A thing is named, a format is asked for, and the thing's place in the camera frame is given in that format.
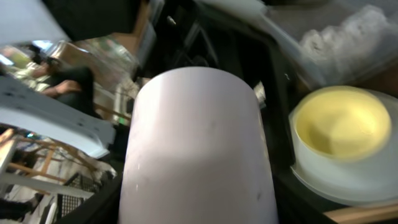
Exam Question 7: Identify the pink cup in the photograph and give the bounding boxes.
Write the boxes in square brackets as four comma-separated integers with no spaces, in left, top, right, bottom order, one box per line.
[118,67,279,224]

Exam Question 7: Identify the yellow bowl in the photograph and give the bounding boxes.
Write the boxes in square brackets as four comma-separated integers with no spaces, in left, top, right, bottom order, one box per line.
[292,86,392,161]

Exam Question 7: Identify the white napkin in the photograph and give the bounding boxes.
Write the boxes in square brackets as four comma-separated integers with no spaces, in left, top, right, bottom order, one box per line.
[300,5,397,86]

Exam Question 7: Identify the pale grey plate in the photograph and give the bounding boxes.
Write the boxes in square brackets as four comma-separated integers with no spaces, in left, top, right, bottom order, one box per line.
[291,90,397,207]

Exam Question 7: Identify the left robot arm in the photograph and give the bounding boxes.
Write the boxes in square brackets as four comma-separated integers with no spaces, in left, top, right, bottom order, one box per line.
[1,76,115,159]

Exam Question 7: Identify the clear plastic storage bin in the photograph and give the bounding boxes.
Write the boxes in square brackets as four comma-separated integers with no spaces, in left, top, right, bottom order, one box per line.
[207,0,397,87]

